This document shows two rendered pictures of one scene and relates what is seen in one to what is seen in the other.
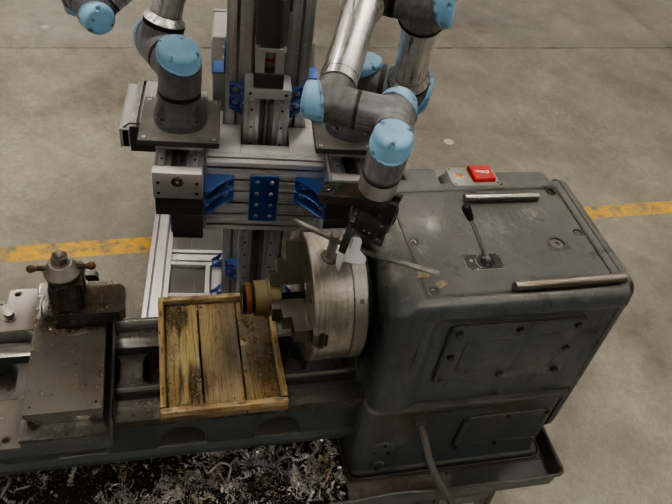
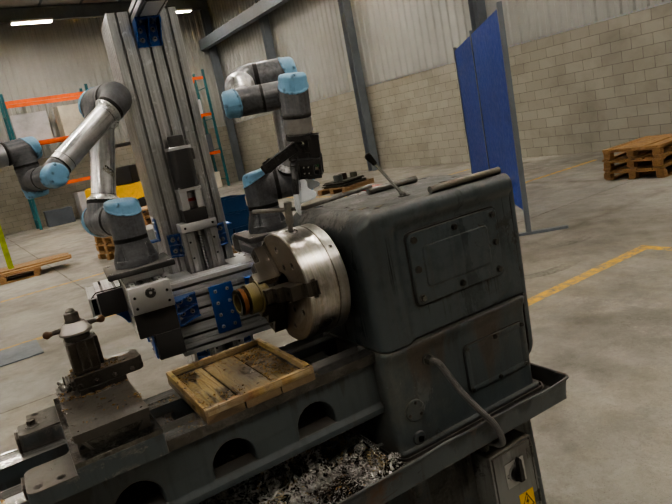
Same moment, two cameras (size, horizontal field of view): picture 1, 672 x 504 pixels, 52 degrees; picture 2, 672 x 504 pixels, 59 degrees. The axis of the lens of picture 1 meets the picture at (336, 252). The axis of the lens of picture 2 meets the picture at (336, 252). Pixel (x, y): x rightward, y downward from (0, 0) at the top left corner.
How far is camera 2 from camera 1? 98 cm
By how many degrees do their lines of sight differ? 33
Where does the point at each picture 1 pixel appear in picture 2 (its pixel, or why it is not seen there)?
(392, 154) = (296, 82)
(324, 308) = (304, 258)
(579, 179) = not seen: hidden behind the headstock
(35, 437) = (91, 456)
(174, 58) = (120, 203)
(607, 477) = (623, 447)
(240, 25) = (161, 187)
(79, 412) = (128, 419)
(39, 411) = (89, 429)
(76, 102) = not seen: hidden behind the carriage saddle
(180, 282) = not seen: hidden behind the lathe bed
